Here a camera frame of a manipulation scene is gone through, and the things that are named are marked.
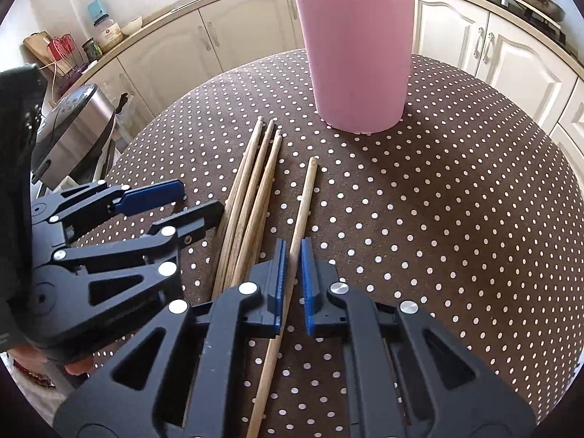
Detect red wire holder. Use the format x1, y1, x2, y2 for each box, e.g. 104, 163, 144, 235
48, 34, 76, 62

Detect person's left hand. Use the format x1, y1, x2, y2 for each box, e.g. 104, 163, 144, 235
61, 357, 95, 377

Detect pink cup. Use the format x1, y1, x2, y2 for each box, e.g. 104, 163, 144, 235
293, 0, 417, 134

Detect wooden cutting board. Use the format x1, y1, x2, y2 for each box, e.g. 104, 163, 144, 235
23, 31, 65, 69

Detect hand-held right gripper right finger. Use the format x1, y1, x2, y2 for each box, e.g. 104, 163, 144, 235
299, 237, 537, 438

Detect silver rice cooker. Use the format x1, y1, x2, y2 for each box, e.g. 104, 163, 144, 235
31, 84, 118, 190

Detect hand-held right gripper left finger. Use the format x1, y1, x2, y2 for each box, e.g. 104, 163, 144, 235
54, 237, 289, 438

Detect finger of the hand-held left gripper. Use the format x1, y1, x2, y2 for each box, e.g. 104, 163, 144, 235
49, 200, 225, 326
33, 179, 187, 234

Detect large white-lidded jar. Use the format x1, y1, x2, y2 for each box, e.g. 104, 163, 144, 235
93, 15, 125, 53

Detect single wooden chopstick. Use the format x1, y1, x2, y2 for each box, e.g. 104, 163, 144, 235
245, 156, 319, 438

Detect brown polka-dot tablecloth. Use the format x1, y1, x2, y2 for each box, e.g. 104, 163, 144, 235
75, 50, 584, 438

